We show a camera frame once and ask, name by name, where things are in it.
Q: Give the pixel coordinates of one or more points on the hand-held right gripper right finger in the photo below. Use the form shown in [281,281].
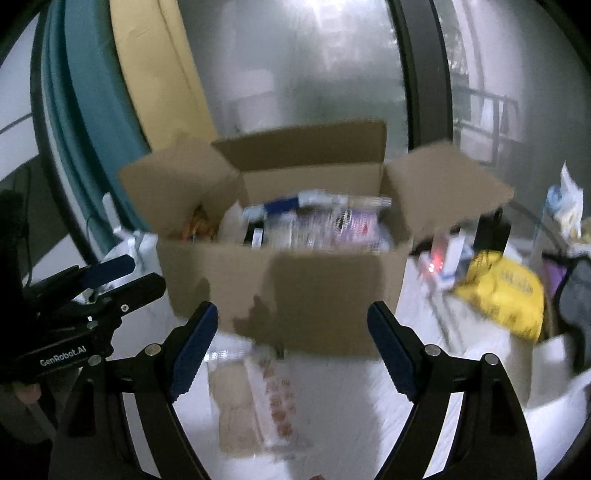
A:
[392,350]

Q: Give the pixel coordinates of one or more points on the cardboard box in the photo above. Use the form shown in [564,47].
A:
[323,295]

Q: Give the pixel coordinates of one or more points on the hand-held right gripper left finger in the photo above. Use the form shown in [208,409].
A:
[194,350]

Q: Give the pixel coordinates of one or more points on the white charger plug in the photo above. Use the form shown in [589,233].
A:
[455,251]

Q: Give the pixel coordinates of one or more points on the black power adapter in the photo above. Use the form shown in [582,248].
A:
[491,230]

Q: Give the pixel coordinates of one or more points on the small blue white bag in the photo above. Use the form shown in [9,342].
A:
[554,201]

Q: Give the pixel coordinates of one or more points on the clear cracker pack red print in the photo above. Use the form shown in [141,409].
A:
[258,406]

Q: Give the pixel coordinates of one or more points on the yellow curtain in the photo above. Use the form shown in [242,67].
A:
[157,69]

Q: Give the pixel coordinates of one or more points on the clear plastic bottles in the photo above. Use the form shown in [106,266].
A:
[281,205]

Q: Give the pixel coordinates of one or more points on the teal curtain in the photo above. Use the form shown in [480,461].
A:
[83,115]

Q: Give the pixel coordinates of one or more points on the white power strip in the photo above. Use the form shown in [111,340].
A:
[434,270]

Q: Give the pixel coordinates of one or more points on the person's left hand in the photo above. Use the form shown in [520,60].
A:
[27,392]

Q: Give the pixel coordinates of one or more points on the white phone stand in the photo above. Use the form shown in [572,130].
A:
[108,210]

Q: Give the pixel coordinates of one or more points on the black window frame post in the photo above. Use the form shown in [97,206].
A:
[420,69]

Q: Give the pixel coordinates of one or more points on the orange noodle snack packet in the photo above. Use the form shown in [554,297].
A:
[199,225]

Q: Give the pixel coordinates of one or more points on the yellow wet wipes pack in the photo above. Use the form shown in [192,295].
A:
[503,286]

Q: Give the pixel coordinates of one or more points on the purple cloth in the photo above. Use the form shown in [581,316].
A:
[551,277]

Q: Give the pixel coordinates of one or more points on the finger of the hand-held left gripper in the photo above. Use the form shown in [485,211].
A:
[138,288]
[108,267]

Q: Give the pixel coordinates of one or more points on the white plastic device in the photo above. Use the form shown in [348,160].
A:
[545,364]

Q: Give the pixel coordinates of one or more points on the grey bag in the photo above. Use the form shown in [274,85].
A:
[577,295]

